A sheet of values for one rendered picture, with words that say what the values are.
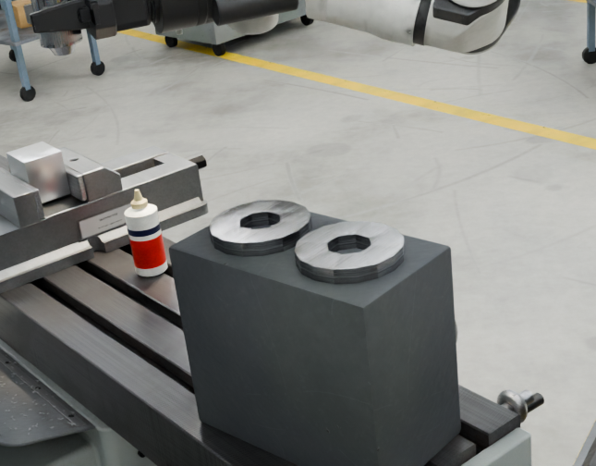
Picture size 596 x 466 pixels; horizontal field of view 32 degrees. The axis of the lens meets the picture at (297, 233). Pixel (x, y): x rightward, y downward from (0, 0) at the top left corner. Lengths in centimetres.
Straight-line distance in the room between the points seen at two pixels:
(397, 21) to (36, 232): 52
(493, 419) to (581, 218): 255
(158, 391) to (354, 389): 30
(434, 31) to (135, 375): 49
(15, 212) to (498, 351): 170
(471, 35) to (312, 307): 47
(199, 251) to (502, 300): 217
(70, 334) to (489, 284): 204
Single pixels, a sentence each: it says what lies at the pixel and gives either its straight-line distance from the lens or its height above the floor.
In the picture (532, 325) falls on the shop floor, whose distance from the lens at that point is 290.
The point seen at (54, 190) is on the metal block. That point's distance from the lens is 139.
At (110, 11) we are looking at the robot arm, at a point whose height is 124.
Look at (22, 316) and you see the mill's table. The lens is 130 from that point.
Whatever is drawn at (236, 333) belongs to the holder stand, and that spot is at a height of 102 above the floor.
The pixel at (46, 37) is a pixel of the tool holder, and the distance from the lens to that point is 120.
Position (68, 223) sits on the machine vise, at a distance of 137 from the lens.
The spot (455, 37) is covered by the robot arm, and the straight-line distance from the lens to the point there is 118.
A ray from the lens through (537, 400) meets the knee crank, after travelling 177.
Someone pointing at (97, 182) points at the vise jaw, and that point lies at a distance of 138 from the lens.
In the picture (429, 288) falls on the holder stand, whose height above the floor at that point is 107.
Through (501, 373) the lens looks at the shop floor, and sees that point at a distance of 270.
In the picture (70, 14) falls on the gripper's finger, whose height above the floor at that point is 124.
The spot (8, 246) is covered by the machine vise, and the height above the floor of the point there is 95.
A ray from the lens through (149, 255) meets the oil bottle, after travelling 129.
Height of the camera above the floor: 147
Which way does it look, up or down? 25 degrees down
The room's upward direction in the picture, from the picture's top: 7 degrees counter-clockwise
